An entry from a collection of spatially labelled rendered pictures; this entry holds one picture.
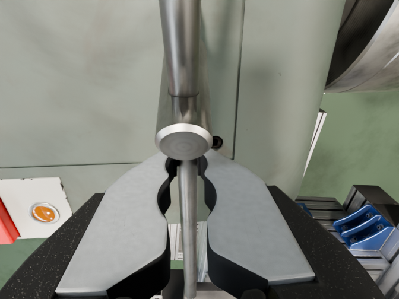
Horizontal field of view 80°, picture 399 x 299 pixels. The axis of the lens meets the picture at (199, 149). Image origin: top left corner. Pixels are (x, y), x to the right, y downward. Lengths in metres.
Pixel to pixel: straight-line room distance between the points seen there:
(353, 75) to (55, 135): 0.30
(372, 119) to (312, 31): 1.80
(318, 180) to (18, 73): 1.98
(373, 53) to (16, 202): 0.36
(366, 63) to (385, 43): 0.02
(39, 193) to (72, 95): 0.11
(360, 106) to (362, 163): 0.47
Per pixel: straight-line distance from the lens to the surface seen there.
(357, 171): 2.18
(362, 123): 1.97
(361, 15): 0.30
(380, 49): 0.29
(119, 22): 0.19
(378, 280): 0.89
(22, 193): 0.28
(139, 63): 0.19
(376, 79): 0.34
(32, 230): 0.31
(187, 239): 0.19
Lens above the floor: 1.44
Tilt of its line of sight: 61 degrees down
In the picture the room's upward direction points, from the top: 173 degrees clockwise
